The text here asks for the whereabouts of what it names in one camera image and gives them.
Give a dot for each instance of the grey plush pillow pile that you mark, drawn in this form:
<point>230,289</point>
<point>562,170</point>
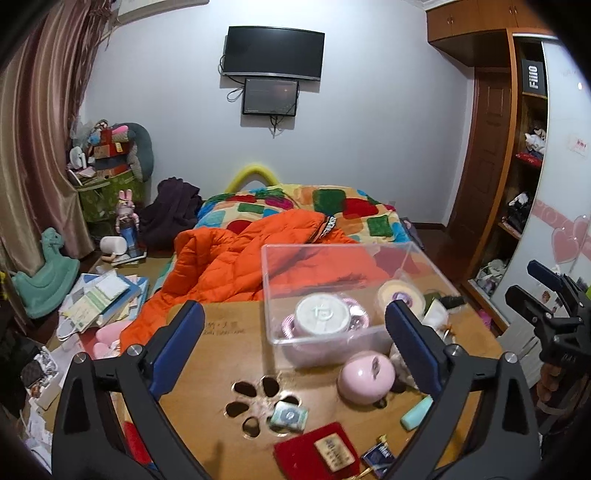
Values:
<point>121,145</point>

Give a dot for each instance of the person's right hand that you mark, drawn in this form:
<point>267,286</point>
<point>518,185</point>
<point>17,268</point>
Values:
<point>548,382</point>

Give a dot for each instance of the white drawstring pouch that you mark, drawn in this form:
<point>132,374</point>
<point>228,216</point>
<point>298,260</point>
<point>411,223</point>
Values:
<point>438,318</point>

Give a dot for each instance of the small teal packet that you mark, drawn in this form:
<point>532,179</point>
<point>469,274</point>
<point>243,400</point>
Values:
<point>290,417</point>

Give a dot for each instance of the large black wall tv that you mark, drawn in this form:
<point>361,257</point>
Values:
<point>273,52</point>

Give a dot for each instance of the green storage box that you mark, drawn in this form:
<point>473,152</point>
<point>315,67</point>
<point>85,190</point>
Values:
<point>99,197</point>

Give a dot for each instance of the wooden wardrobe shelf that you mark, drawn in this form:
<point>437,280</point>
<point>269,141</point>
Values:
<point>493,38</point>

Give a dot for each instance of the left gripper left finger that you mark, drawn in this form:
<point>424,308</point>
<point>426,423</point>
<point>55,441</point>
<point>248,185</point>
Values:
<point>88,442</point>

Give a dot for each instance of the white lidded round tub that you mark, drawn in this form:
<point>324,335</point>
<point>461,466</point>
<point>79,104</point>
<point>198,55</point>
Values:
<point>321,314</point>

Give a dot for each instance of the teal plush dinosaur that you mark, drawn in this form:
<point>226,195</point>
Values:
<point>44,292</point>

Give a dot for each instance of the mint green tube bottle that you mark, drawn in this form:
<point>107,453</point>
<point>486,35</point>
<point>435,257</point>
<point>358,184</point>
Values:
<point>415,416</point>

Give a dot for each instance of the small wall monitor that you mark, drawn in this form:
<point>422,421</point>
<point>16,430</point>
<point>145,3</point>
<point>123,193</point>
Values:
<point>270,97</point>

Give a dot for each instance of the pink bunny figure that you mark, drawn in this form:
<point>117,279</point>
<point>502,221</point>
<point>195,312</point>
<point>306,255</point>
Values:
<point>125,211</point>

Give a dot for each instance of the orange down jacket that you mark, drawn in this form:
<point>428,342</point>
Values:
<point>215,265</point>

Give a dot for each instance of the pink round lidded container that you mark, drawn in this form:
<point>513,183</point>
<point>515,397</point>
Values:
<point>366,378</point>

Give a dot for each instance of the stack of books and papers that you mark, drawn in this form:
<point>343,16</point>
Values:
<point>98,300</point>

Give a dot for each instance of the yellow bed headboard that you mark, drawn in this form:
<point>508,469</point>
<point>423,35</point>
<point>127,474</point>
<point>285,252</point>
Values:
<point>249,173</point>

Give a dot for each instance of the dark blue small box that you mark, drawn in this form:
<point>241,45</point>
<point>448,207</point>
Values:
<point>379,459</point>

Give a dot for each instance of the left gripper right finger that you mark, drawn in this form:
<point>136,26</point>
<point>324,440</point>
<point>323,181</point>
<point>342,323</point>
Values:
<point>502,442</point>

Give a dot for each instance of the red velvet pouch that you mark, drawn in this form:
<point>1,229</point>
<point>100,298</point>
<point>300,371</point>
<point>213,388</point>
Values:
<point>324,453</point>

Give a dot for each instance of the pink striped curtain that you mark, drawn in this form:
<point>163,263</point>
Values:
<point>42,88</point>

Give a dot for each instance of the dark purple clothing heap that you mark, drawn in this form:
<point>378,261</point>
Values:
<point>174,210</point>

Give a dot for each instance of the colourful patchwork blanket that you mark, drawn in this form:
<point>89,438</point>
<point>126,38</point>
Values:
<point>358,215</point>

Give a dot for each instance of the yellow lidded round tub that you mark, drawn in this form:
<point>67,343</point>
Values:
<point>396,289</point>

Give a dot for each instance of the clear plastic storage bin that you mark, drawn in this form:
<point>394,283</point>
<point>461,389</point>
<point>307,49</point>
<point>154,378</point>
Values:
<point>367,331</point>

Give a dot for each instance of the white mug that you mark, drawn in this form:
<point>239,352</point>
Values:
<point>113,245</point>

